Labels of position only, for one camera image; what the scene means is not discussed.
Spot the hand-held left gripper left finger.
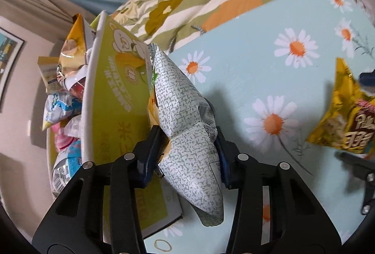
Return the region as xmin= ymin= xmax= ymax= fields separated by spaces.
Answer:
xmin=31 ymin=125 xmax=165 ymax=254

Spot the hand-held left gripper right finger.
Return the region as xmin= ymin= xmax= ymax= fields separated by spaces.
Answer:
xmin=214 ymin=126 xmax=343 ymax=254

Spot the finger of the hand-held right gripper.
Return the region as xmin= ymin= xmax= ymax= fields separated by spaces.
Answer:
xmin=340 ymin=151 xmax=375 ymax=215
xmin=359 ymin=71 xmax=375 ymax=87

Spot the gold snack packet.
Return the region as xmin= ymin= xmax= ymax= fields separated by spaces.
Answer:
xmin=306 ymin=57 xmax=375 ymax=155

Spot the green cardboard box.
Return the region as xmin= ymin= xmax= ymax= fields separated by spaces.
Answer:
xmin=45 ymin=11 xmax=184 ymax=240

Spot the grey speckled snack packet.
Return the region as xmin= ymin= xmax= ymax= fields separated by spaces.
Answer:
xmin=148 ymin=43 xmax=225 ymax=227

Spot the white pink snack packet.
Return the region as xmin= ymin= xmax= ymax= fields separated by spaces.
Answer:
xmin=54 ymin=118 xmax=85 ymax=152

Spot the silver blue snack packet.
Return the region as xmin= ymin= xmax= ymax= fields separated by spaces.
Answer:
xmin=51 ymin=138 xmax=84 ymax=199

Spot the thin round rubber band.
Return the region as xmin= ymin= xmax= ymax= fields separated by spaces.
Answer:
xmin=154 ymin=239 xmax=172 ymax=253

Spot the red snack packet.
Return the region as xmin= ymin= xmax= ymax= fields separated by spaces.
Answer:
xmin=63 ymin=78 xmax=88 ymax=100

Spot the light blue daisy tablecloth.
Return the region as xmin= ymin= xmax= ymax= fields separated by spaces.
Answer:
xmin=141 ymin=0 xmax=375 ymax=254

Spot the blue white checkered snack packet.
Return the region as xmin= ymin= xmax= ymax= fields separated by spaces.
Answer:
xmin=42 ymin=93 xmax=84 ymax=131

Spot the pale yellow snack packet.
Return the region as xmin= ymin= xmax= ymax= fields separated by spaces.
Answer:
xmin=37 ymin=56 xmax=63 ymax=93

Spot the yellow chips packet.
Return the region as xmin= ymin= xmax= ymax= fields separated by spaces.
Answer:
xmin=59 ymin=14 xmax=96 ymax=79

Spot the framed wall picture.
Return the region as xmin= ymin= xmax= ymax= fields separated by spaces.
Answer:
xmin=0 ymin=27 xmax=25 ymax=112

